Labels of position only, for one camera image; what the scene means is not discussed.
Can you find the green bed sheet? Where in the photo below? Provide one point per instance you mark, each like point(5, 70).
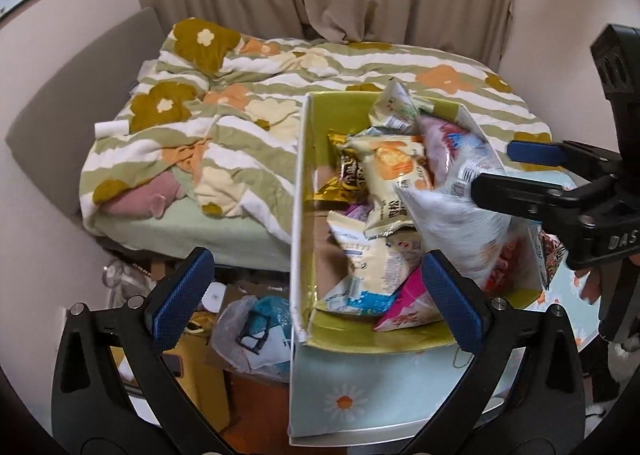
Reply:
point(210, 235)

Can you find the striped flower blanket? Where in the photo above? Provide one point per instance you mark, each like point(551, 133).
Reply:
point(240, 145)

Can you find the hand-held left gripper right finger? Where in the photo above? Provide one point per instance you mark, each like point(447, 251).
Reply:
point(452, 297)

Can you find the cream orange bread packet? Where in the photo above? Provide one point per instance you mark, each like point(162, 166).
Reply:
point(385, 185)

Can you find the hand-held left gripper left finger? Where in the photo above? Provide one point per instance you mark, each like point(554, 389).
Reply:
point(182, 295)

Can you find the daisy print tablecloth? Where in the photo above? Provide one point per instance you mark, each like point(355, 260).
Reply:
point(380, 385)

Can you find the pink plush pillow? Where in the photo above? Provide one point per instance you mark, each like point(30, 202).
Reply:
point(140, 200)

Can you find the white round device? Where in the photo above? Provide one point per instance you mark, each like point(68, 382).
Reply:
point(214, 299)

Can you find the brown striped snack packet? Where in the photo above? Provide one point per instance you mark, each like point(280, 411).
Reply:
point(552, 255)

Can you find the yellow bag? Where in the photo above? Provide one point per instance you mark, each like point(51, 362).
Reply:
point(200, 385)

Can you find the pink striped snack packet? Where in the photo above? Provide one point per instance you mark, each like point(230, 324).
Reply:
point(410, 310)

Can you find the clear plastic bag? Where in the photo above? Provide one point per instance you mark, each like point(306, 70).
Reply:
point(270, 335)

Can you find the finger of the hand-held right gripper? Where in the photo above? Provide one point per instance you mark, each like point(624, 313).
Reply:
point(510, 195)
point(530, 151)

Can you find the person's right hand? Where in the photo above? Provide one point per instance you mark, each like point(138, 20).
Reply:
point(591, 285)

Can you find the cream blue snack packet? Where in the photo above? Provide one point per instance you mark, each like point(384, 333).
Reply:
point(370, 265)

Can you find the gold foil snack packet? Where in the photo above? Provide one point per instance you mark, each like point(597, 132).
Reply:
point(350, 170)

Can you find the cream green snack packet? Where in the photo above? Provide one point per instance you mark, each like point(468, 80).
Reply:
point(395, 105)

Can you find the green cardboard box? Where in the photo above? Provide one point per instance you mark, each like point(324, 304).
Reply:
point(380, 340)

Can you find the clear plastic container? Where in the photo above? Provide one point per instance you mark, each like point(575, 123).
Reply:
point(125, 280)

